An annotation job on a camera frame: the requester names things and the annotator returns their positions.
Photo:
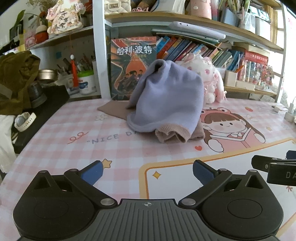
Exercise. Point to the white and pink plush toy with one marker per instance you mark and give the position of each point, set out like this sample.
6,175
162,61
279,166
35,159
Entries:
209,76

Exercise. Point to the purple and mauve knit sweater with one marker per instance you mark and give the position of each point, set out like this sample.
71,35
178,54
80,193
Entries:
166,92

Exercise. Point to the white charger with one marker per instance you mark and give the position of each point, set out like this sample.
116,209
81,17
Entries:
291,112

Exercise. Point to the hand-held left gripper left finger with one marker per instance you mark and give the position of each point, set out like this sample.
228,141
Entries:
92,172

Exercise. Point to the black flat case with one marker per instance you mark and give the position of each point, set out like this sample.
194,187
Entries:
50,102

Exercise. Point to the small white adapter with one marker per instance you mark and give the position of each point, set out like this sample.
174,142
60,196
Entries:
278,108

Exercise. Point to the tall white open box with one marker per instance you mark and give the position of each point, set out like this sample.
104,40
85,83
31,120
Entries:
230,78

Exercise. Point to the paper doll decoration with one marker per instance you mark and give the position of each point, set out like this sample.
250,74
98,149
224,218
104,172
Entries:
63,18

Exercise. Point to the white and wood shelf unit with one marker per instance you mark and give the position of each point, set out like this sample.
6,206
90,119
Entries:
100,58

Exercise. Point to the bunch of pens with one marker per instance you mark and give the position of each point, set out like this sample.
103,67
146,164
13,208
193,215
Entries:
81,63

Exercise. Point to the flat white box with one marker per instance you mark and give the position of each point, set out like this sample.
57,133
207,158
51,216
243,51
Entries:
245,85

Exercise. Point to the pink dotted pouch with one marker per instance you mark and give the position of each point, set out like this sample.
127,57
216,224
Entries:
201,9

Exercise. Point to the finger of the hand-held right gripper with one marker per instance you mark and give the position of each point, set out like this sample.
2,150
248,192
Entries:
260,161
291,154

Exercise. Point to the white plastic tub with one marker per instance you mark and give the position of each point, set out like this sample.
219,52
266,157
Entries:
86,83

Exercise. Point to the white cloth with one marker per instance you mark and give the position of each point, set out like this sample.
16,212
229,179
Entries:
5,139

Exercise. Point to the row of upright books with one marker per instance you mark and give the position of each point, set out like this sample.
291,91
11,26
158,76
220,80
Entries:
185,48

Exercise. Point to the colourful flower ornament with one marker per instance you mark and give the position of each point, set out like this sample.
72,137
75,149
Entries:
266,76

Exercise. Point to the red gift box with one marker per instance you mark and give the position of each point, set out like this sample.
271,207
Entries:
256,55

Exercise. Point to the metal bowl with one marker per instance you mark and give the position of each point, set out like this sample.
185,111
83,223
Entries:
47,75

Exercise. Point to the white quilted bag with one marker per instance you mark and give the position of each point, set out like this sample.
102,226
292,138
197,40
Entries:
116,7

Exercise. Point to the olive green cloth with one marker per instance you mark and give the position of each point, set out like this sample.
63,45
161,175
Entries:
16,74

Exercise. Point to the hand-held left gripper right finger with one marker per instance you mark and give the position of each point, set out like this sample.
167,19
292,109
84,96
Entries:
202,172

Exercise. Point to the white wristwatch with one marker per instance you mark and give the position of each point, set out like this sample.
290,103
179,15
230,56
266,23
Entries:
23,121

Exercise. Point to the dark illustrated hardcover book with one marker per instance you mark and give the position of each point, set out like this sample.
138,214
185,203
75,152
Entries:
122,69

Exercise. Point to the red tassel ornament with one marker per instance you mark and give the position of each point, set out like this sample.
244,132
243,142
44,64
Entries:
74,69

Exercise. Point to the dark round container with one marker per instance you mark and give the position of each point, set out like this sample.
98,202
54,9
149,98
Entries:
37,93

